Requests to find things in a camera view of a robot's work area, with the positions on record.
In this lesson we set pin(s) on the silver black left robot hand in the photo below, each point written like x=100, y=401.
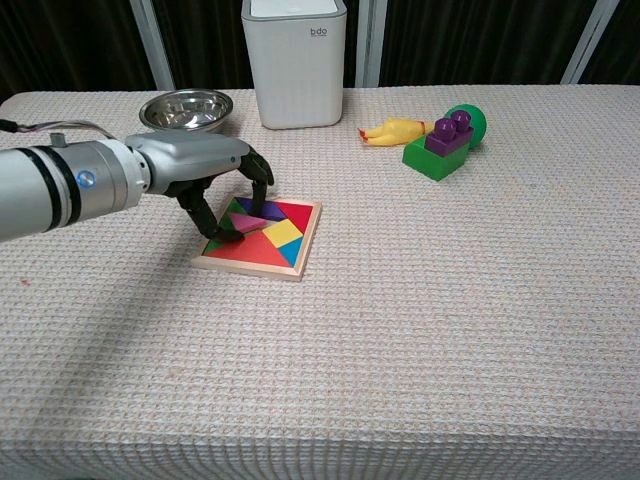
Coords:
x=190, y=157

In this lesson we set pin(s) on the pink tangram triangle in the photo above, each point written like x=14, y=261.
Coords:
x=246, y=223

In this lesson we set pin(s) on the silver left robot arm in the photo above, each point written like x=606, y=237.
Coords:
x=50, y=190

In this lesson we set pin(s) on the green tangram triangle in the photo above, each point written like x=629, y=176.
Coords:
x=214, y=247

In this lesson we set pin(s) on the orange-red large tangram triangle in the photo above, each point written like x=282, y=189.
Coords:
x=255, y=252

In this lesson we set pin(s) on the yellow tangram square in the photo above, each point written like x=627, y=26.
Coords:
x=283, y=233

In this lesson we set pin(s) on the red tangram triangle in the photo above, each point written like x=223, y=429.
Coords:
x=300, y=213

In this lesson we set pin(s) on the wooden tangram tray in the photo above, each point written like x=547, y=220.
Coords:
x=250, y=270

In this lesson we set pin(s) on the blue tangram triangle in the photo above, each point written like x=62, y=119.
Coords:
x=294, y=251

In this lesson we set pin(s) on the stainless steel bowl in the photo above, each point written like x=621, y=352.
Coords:
x=186, y=112

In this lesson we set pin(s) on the white bdo bin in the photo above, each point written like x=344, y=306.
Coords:
x=297, y=75

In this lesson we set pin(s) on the yellow rubber chicken toy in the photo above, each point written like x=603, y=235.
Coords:
x=395, y=131

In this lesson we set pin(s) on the green plastic building block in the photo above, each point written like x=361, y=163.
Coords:
x=430, y=162

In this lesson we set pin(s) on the beige waffle-weave tablecloth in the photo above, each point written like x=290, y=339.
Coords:
x=380, y=325

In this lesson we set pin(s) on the purple plastic building block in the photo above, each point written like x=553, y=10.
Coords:
x=446, y=140

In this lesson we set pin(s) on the green plastic ball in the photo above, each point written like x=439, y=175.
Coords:
x=478, y=125

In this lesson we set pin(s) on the dark pleated curtain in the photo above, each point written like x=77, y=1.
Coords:
x=470, y=40

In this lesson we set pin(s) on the white metal frame post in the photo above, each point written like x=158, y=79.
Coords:
x=371, y=45
x=590, y=42
x=152, y=45

